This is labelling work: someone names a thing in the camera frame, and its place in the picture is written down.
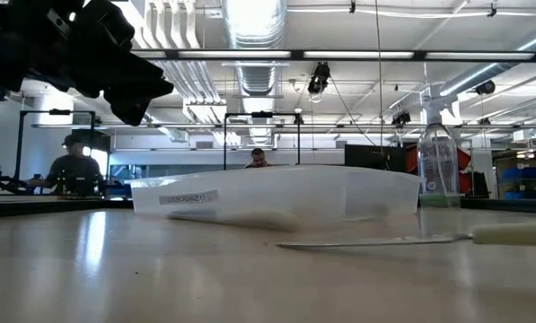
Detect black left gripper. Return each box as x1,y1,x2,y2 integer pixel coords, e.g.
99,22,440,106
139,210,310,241
22,0,175,127

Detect clear plastic cutlery tray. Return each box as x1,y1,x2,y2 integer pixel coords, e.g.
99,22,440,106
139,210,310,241
129,164,423,233

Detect person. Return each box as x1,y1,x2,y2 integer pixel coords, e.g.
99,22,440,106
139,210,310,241
243,147,272,170
27,133,106,197

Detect black monitor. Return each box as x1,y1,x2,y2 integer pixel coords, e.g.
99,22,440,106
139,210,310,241
344,143,409,174

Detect clear spray bottle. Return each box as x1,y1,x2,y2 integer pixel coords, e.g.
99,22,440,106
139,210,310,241
417,89,461,210

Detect blue storage bins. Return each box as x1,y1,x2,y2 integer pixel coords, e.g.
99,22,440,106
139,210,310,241
500,166,536,201

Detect black stand frame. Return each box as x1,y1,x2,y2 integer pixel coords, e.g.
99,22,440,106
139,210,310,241
13,108,97,180
223,110,302,171

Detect black overhead frame bar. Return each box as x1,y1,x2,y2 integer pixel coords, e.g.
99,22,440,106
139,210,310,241
130,48,536,63

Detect cream handled knife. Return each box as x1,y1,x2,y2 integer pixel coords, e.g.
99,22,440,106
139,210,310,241
274,221,536,251

